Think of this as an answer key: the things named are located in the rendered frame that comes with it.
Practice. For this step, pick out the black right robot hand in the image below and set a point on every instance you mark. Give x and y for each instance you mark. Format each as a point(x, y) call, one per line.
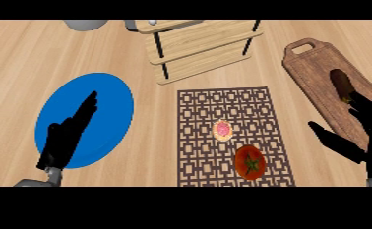
point(349, 141)

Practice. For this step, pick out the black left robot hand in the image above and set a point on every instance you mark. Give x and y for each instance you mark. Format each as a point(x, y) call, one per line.
point(65, 138)

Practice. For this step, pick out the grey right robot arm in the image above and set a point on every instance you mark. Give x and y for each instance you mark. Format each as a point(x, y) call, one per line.
point(369, 182)

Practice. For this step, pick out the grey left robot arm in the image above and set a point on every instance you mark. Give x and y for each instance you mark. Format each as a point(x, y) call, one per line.
point(43, 178)

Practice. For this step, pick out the pink frosted cupcake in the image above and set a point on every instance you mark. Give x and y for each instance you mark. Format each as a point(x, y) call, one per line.
point(223, 130)

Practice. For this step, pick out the brown patterned placemat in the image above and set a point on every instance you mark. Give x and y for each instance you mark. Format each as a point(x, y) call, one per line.
point(217, 105)

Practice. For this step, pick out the wooden tiered shelf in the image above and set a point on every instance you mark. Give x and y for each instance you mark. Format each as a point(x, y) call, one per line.
point(204, 47)

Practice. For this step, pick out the blue round plate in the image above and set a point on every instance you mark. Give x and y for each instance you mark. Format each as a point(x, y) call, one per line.
point(99, 115)

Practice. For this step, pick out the dark purple eggplant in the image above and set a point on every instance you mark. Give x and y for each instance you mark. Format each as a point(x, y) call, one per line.
point(341, 84)

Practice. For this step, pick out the red tomato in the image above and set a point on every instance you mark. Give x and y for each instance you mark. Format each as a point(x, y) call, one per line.
point(250, 162)

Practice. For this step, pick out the brown wooden cutting board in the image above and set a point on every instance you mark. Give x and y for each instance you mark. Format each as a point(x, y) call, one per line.
point(315, 69)

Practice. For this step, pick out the grey round bowl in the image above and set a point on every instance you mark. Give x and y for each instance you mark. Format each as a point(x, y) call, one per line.
point(84, 24)

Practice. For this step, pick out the grey metal object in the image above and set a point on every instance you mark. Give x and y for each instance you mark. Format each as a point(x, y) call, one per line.
point(130, 25)

